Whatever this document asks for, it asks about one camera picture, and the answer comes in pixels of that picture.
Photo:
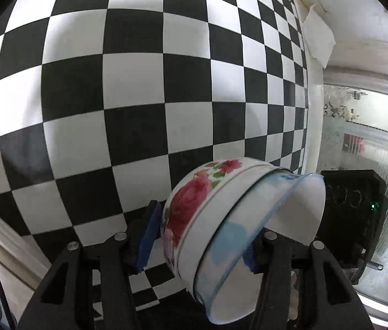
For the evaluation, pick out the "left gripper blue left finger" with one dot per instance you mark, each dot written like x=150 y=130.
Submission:
x=149 y=232

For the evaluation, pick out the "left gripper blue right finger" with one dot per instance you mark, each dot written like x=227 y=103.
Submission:
x=254 y=258

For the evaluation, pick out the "white bowl blue rim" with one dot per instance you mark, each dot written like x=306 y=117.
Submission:
x=226 y=240

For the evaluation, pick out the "white bowl colourful dots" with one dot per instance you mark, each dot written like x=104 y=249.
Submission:
x=281 y=205

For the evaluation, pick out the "white bowl rose pattern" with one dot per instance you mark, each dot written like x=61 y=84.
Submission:
x=198 y=205

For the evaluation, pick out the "glass sliding door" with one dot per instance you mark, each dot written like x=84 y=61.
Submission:
x=353 y=159

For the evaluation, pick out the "black white checkered mat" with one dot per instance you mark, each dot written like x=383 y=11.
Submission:
x=106 y=105

